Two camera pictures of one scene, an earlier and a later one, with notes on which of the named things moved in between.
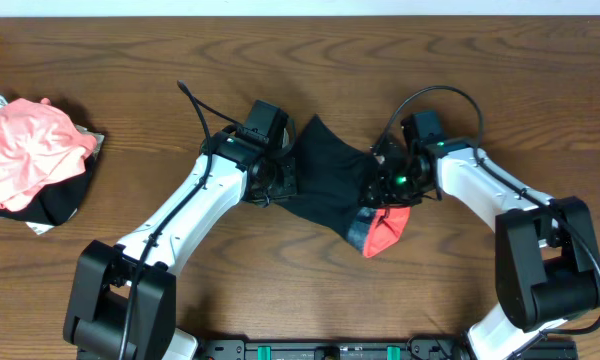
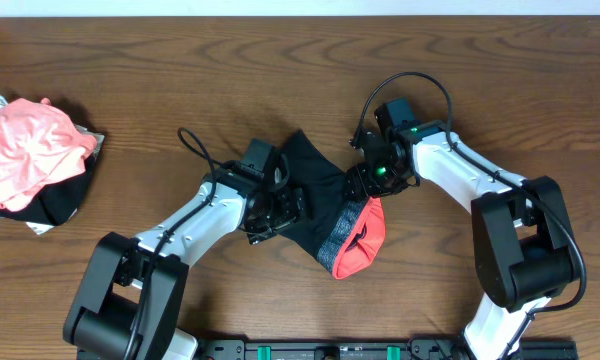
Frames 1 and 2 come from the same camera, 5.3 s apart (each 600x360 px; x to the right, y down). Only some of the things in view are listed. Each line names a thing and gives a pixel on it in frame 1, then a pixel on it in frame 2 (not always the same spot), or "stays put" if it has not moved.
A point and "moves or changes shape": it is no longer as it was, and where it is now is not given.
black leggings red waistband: x=333 y=179 moves or changes shape
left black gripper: x=289 y=187 to x=289 y=216
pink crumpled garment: x=26 y=146 stays put
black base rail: x=373 y=350 stays put
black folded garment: x=52 y=206 stays put
